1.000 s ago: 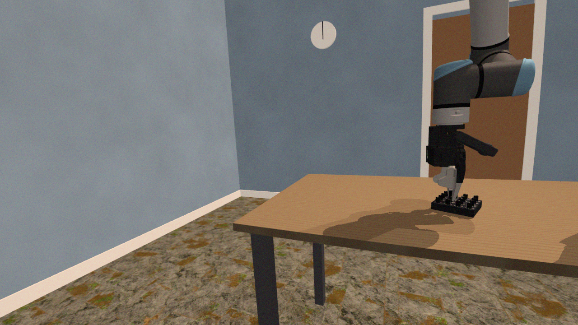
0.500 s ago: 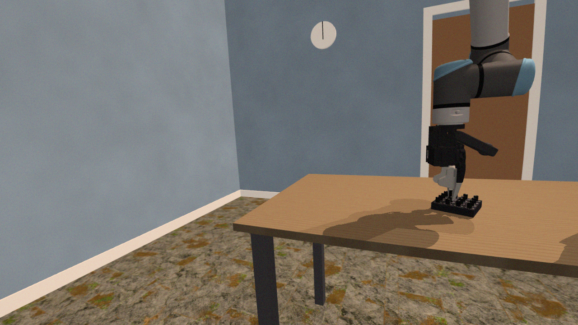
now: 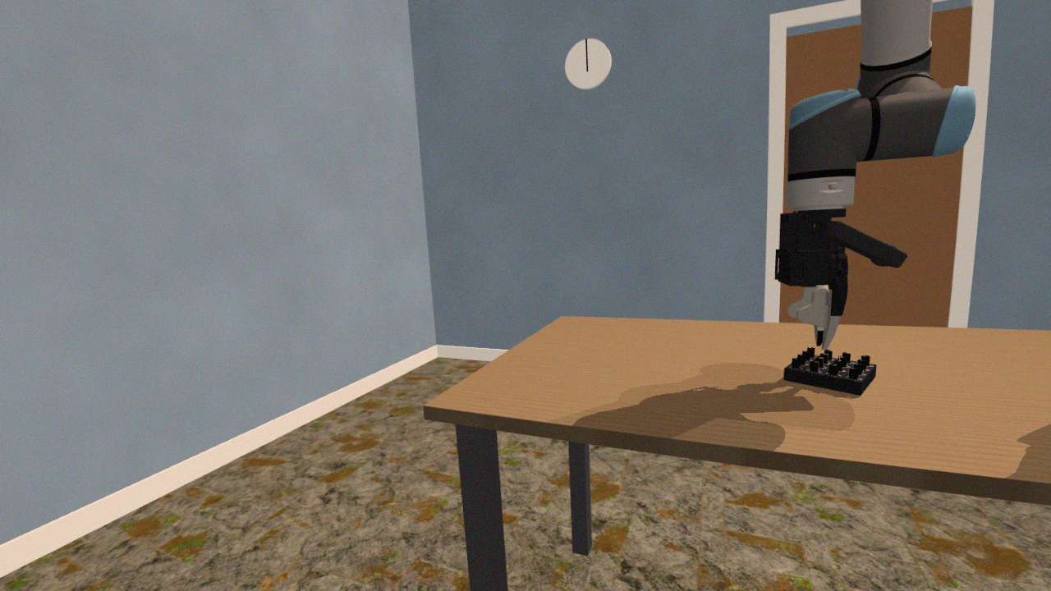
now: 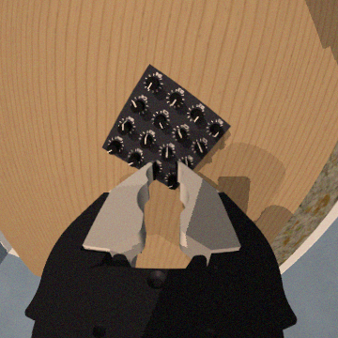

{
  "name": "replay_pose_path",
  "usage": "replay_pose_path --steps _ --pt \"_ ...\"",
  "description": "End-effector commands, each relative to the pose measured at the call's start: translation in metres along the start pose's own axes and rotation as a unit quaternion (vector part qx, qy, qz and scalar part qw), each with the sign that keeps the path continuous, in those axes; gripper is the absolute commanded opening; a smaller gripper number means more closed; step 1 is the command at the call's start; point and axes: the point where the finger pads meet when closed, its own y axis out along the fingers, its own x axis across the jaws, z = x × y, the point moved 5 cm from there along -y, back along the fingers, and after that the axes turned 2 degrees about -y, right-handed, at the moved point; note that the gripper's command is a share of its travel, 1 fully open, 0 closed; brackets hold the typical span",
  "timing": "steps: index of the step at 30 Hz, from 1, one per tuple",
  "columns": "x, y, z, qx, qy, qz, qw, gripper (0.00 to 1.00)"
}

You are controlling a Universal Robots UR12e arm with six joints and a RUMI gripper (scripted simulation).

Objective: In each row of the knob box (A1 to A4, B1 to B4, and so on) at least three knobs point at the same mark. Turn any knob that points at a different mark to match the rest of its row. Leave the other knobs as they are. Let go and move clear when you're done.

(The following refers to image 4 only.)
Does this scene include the black knob box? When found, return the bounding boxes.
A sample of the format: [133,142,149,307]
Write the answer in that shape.
[102,64,231,190]

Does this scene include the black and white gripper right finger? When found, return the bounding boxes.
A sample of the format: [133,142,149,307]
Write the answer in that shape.
[176,161,297,330]

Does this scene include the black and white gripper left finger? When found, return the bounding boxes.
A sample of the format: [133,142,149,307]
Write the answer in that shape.
[25,161,157,321]

